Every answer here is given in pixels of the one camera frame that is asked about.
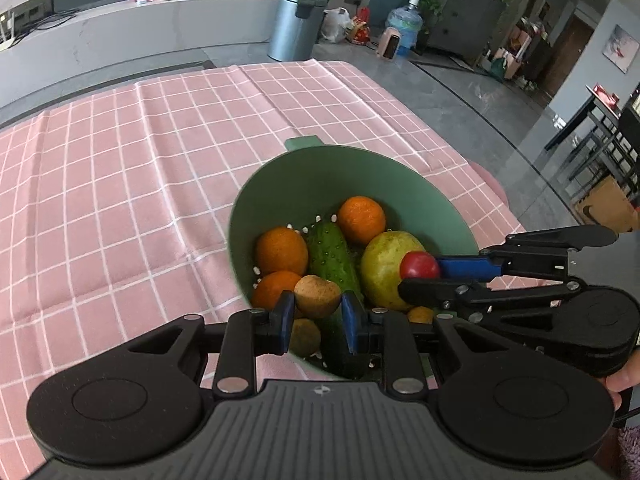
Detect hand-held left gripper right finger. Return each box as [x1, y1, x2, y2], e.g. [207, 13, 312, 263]
[341, 290, 522, 403]

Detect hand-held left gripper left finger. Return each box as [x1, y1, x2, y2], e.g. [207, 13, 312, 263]
[120, 290, 297, 402]

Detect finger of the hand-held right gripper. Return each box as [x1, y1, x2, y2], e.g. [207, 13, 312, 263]
[437, 224, 621, 282]
[397, 277, 591, 324]

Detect brown kiwi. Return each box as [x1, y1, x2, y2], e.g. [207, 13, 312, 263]
[289, 317, 322, 359]

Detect red tomato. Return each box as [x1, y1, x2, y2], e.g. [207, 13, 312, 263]
[398, 251, 441, 281]

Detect small tan potato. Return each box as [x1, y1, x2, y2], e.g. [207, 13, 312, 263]
[293, 274, 341, 319]

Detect green colander bowl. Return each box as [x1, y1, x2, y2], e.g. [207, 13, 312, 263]
[227, 135, 482, 382]

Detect person's right hand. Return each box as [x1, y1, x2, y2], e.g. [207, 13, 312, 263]
[604, 346, 640, 413]

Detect yellow-green pear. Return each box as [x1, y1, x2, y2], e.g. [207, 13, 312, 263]
[360, 230, 437, 312]

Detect green cucumber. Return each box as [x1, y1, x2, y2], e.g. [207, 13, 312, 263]
[305, 221, 368, 378]

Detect brown paper bag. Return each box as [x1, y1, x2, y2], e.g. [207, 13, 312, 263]
[572, 175, 639, 234]

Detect black dining chairs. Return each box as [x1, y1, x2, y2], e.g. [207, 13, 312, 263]
[564, 107, 640, 203]

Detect dark dining table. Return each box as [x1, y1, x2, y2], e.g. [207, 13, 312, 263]
[544, 84, 640, 152]

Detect pink checked tablecloth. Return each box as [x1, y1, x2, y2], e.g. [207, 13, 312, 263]
[0, 60, 527, 476]

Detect cluttered storage shelf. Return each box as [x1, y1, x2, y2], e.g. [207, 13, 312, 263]
[479, 14, 552, 92]

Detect small pink appliance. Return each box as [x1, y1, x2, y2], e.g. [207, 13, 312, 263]
[377, 29, 402, 61]

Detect brown wooden door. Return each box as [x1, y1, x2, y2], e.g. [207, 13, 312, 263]
[536, 11, 597, 99]

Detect grey drawer cabinet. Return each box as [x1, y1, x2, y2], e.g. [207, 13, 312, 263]
[424, 0, 507, 67]

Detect blue water jug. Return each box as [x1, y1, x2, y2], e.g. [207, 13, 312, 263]
[385, 0, 425, 57]

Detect red decorative bag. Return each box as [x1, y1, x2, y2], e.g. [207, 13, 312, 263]
[347, 7, 374, 44]

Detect white plastic bag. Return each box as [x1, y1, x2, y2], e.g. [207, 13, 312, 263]
[319, 7, 351, 44]

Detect silver pedal trash can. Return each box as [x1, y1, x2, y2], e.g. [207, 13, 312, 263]
[266, 0, 329, 63]

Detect white marble console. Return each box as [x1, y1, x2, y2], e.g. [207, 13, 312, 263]
[0, 0, 283, 113]

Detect white router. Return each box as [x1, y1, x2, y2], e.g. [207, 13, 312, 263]
[0, 9, 17, 52]

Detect framed wall picture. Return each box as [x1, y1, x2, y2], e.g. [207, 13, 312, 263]
[602, 24, 640, 74]

